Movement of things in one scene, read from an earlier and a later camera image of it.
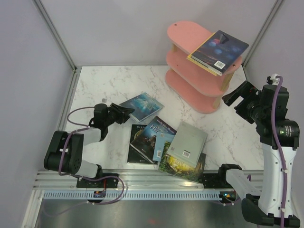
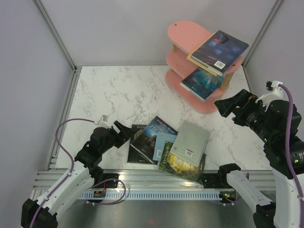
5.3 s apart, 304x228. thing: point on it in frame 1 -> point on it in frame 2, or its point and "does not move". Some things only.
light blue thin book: x=160 y=139 does not move
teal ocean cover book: x=144 y=106 -> x=202 y=83
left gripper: x=121 y=112 -> x=124 y=130
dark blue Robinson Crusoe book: x=220 y=52 does not move
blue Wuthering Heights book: x=145 y=143 does not move
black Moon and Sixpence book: x=134 y=156 does not move
